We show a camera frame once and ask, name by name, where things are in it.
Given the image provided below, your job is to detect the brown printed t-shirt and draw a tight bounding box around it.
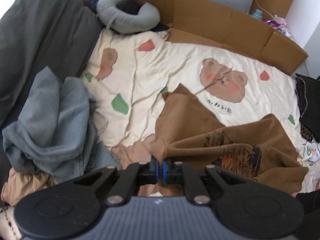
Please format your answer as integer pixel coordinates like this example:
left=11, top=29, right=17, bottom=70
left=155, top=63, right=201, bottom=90
left=150, top=85, right=308, bottom=194

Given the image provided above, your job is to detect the beige crumpled garment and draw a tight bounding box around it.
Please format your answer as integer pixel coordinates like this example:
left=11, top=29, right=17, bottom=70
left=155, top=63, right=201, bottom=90
left=1, top=167, right=57, bottom=206

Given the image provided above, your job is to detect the blue-grey sweater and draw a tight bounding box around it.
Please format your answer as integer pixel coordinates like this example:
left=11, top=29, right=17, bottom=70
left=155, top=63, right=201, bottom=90
left=2, top=67, right=120, bottom=183

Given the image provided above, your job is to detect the black folded garment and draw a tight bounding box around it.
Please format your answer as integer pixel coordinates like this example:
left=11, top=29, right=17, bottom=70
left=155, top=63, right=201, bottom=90
left=295, top=74, right=320, bottom=143

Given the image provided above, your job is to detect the cream bear print bedsheet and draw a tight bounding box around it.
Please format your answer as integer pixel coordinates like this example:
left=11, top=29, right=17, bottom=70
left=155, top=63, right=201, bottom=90
left=82, top=30, right=319, bottom=193

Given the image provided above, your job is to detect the dark grey blanket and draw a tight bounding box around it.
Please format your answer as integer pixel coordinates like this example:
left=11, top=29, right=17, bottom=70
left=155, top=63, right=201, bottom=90
left=1, top=0, right=102, bottom=127

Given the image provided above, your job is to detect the purple white detergent bag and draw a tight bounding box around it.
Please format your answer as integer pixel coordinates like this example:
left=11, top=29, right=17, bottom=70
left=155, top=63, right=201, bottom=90
left=264, top=15, right=295, bottom=41

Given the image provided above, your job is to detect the teal cap detergent bottle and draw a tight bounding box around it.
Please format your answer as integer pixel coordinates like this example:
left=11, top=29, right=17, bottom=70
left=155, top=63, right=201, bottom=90
left=251, top=9, right=263, bottom=21

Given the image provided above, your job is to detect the brown cardboard sheet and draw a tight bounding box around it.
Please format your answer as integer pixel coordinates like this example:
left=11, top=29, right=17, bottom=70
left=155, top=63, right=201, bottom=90
left=137, top=0, right=308, bottom=75

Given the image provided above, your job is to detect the grey neck pillow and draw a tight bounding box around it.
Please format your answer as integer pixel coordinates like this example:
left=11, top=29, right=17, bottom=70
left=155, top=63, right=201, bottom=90
left=97, top=0, right=161, bottom=34

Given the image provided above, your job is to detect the white cable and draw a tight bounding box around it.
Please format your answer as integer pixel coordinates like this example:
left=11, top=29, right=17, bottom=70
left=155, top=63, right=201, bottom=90
left=253, top=0, right=278, bottom=18

